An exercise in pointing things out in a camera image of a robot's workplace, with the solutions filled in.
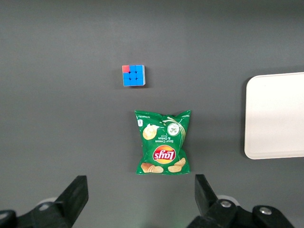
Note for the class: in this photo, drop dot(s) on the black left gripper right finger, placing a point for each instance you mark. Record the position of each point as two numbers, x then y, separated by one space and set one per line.
213 213

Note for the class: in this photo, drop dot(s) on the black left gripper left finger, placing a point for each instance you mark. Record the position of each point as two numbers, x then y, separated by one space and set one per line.
59 211

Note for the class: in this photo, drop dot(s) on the beige plastic tray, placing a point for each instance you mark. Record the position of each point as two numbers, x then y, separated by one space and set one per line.
275 116

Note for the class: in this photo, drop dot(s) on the green Lays chips bag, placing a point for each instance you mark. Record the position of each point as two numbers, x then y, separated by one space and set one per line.
164 147

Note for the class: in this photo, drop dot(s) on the blue rubiks cube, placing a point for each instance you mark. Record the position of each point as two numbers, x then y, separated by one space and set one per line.
133 76

